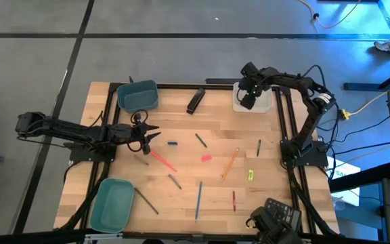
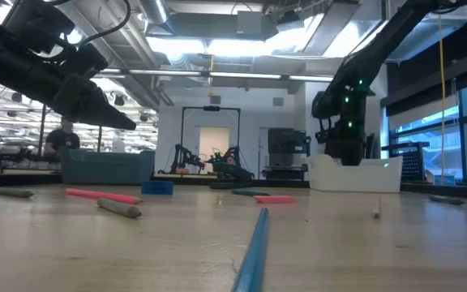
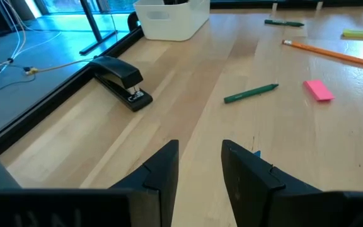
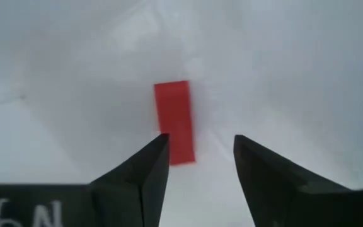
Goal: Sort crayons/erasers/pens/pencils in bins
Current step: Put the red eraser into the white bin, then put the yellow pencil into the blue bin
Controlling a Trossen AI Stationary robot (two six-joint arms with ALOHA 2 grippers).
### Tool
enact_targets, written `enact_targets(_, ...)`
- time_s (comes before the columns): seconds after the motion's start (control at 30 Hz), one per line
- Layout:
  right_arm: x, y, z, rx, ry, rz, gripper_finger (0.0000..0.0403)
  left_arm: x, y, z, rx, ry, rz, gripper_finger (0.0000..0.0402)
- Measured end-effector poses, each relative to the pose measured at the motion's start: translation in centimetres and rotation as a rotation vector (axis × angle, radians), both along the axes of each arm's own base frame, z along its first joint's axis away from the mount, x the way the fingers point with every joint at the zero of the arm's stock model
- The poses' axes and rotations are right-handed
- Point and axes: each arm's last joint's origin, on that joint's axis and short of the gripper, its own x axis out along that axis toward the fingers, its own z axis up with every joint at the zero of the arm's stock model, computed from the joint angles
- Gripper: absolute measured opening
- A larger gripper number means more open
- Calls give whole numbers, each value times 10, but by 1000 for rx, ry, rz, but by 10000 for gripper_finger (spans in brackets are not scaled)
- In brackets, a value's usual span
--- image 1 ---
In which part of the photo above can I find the grey pencil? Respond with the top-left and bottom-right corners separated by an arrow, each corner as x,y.
133,154 -> 150,166

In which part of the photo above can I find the teal green plastic bin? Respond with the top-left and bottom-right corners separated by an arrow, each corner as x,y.
89,178 -> 135,234

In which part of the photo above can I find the person's shoe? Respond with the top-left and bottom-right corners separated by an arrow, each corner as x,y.
373,39 -> 390,56

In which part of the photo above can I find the black desk beam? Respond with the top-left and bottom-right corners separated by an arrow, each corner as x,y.
328,161 -> 390,194

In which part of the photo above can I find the white printed box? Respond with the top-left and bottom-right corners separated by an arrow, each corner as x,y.
328,162 -> 361,207

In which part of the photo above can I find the pink-red pencil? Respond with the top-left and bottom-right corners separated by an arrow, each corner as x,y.
150,150 -> 178,173

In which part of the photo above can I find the silver aluminium upright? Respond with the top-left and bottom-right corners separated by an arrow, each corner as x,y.
84,232 -> 124,242

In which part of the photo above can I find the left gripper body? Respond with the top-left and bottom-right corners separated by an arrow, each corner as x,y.
112,122 -> 148,147

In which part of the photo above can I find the black bulky object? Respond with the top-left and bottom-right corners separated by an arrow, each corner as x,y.
244,205 -> 304,244

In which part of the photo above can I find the blue pencil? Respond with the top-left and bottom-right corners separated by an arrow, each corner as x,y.
194,180 -> 203,223

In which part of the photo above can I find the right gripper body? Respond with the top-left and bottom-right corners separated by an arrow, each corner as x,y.
245,75 -> 273,100

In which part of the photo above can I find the black aluminium table frame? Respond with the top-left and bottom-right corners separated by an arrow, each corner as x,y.
54,82 -> 340,243

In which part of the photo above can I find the dark blue plastic bin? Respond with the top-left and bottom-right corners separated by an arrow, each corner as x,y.
116,79 -> 160,114

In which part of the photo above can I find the grey pen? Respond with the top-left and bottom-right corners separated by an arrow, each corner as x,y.
167,174 -> 183,190

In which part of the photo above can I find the black stapler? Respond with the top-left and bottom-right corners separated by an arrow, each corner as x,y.
186,87 -> 207,115

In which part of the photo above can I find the beige floor cable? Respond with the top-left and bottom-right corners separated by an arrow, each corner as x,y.
298,0 -> 364,30

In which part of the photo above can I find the dark long pencil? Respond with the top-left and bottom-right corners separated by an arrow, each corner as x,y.
133,187 -> 160,216

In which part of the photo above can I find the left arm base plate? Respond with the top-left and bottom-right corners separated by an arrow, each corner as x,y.
63,141 -> 117,163

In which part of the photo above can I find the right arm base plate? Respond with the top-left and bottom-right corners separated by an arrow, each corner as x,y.
280,138 -> 329,167

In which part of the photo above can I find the black desk leg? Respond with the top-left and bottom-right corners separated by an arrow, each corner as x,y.
343,64 -> 390,92

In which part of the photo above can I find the white plastic bin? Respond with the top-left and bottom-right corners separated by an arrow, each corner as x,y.
232,81 -> 274,114

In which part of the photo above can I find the yellow extension cable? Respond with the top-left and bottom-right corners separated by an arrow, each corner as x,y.
341,77 -> 390,120

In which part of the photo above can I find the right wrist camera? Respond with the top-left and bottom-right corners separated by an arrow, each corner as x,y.
240,91 -> 257,110

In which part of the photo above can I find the black gantry beam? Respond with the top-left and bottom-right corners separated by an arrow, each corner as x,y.
0,228 -> 390,244

